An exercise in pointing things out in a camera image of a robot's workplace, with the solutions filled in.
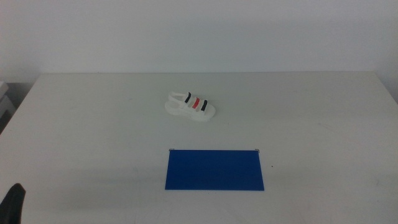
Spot blue rectangular mat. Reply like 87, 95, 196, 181
164, 149, 265, 192

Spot white sandal black red straps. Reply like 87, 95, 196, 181
164, 91, 216, 123

